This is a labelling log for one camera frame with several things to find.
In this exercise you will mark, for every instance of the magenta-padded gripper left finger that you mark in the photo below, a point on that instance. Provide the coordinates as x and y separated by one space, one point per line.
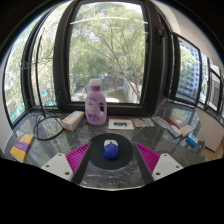
60 165

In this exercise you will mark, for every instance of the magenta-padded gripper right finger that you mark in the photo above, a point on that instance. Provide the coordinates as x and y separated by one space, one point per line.
166 165

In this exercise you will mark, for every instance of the blue and white computer mouse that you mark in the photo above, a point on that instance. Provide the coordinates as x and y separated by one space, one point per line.
111 151

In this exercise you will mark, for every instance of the blue box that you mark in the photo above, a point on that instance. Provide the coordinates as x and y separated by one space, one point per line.
192 139

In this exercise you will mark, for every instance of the beige book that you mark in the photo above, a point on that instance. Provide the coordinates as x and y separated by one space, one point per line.
186 130

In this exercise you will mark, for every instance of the yellow and purple book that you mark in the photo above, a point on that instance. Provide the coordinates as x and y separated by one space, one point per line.
21 148

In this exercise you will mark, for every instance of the teal printed card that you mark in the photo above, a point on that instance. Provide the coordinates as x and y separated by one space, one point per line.
159 121

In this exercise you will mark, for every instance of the red book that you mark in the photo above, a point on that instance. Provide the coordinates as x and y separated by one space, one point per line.
177 122

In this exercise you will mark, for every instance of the orange and white carton box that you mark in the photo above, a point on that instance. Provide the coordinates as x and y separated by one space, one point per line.
72 120

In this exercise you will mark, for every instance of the grey printed card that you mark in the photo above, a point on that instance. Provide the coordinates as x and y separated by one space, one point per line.
143 122

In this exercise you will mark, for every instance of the orange-bordered picture card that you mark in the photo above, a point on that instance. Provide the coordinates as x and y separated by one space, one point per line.
121 124

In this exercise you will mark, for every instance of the purple detergent bottle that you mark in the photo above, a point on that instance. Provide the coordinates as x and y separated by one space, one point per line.
96 110

